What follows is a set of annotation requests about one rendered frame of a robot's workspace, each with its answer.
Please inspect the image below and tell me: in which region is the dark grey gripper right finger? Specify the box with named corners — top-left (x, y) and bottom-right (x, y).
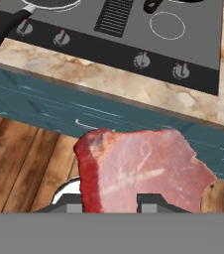
top-left (136, 193), bottom-right (193, 214)

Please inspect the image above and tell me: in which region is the grey hob knob red mark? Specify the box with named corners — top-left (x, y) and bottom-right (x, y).
top-left (16, 18), bottom-right (35, 37)
top-left (132, 51), bottom-right (152, 70)
top-left (171, 62), bottom-right (191, 80)
top-left (53, 29), bottom-right (71, 48)

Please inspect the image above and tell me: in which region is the silver drawer handle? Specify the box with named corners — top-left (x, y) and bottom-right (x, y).
top-left (74, 118), bottom-right (99, 132)

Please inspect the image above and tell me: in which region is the black-handled frying pan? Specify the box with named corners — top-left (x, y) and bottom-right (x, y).
top-left (0, 0), bottom-right (84, 48)

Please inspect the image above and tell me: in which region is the black-handled pot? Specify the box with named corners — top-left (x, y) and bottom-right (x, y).
top-left (142, 0), bottom-right (206, 15)

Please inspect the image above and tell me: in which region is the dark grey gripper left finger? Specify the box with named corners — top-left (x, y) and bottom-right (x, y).
top-left (34, 193), bottom-right (84, 214)

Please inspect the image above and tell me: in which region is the teal drawer front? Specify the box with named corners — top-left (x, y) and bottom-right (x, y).
top-left (181, 121), bottom-right (224, 184)
top-left (0, 63), bottom-right (62, 134)
top-left (46, 86), bottom-right (197, 151)

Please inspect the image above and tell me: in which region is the grey hob with black panel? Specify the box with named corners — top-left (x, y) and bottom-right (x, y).
top-left (0, 0), bottom-right (224, 97)

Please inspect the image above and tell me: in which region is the white round object black rim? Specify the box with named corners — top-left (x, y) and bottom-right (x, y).
top-left (51, 176), bottom-right (82, 204)

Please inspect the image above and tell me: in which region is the raw red steak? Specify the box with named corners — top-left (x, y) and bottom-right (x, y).
top-left (73, 128), bottom-right (218, 214)

